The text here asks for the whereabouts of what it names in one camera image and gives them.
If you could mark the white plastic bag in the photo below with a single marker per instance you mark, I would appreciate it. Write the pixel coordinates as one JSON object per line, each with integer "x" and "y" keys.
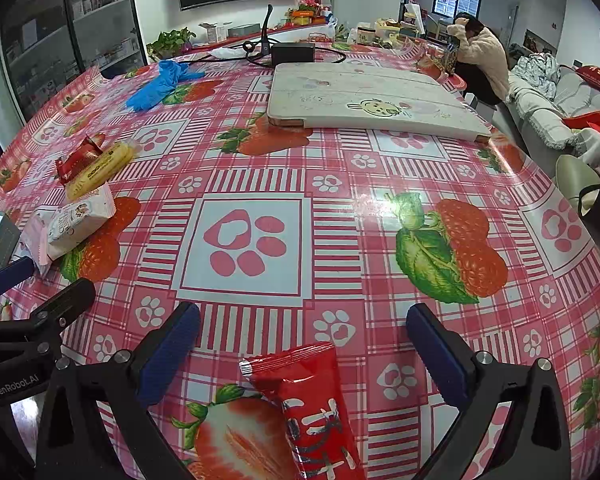
{"x": 226, "y": 52}

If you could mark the pink strawberry print tablecloth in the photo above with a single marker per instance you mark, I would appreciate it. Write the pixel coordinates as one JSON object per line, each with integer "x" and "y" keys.
{"x": 330, "y": 210}

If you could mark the green potted plant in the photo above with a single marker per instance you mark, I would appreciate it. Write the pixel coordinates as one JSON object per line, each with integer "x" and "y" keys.
{"x": 172, "y": 42}

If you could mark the blue white blanket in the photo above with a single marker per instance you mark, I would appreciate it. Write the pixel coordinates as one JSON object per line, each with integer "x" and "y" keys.
{"x": 537, "y": 75}

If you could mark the red cloth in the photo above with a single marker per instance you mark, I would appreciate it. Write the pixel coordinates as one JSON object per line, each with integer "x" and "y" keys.
{"x": 592, "y": 125}

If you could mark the white pink snack packet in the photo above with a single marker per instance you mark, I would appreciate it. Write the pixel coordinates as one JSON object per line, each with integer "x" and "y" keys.
{"x": 77, "y": 220}

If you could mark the grey flat box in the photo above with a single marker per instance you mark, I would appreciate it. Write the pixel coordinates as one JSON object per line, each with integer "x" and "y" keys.
{"x": 243, "y": 30}

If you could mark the grey sofa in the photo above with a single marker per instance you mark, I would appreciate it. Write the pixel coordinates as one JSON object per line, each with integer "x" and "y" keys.
{"x": 545, "y": 120}

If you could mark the grey storage box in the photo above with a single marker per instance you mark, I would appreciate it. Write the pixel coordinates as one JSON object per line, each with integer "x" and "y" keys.
{"x": 0, "y": 237}

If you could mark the orange lidded container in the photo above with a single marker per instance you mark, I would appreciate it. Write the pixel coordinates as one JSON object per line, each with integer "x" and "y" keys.
{"x": 305, "y": 18}

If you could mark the white patterned jar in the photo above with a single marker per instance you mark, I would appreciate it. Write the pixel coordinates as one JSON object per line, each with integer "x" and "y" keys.
{"x": 366, "y": 35}

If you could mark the white open carton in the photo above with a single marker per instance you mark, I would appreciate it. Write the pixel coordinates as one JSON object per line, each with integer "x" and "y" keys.
{"x": 214, "y": 32}

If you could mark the grey green chair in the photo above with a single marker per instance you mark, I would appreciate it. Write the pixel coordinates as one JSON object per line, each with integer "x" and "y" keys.
{"x": 575, "y": 175}

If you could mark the glass display cabinet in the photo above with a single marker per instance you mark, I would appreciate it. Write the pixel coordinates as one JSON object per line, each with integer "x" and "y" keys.
{"x": 70, "y": 35}

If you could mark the blue rubber glove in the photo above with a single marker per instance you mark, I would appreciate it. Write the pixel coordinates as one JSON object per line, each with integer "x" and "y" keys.
{"x": 180, "y": 71}
{"x": 150, "y": 94}

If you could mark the red snack packet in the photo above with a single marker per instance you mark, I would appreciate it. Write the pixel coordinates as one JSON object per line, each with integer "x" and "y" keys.
{"x": 310, "y": 410}
{"x": 77, "y": 157}

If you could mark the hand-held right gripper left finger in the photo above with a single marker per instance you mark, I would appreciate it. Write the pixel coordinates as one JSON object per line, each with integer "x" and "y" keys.
{"x": 172, "y": 355}

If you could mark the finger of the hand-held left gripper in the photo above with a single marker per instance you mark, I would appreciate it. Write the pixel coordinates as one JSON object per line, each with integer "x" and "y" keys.
{"x": 67, "y": 302}
{"x": 12, "y": 274}

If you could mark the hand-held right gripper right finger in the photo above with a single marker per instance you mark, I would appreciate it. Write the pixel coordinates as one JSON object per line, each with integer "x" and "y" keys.
{"x": 435, "y": 355}

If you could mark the yellow snack packet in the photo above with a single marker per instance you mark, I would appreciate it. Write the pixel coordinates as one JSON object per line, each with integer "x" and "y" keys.
{"x": 100, "y": 167}

